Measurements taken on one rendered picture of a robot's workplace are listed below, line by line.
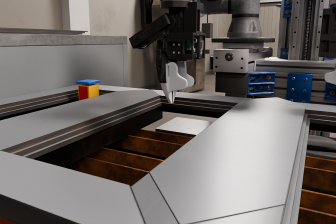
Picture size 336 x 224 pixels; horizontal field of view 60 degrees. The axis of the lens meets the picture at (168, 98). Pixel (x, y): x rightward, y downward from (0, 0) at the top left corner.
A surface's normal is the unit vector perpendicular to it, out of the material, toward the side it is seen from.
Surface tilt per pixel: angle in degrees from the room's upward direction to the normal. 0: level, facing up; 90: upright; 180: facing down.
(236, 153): 0
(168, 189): 0
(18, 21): 90
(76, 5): 90
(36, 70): 90
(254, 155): 0
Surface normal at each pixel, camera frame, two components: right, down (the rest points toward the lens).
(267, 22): -0.50, 0.17
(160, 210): 0.00, -0.98
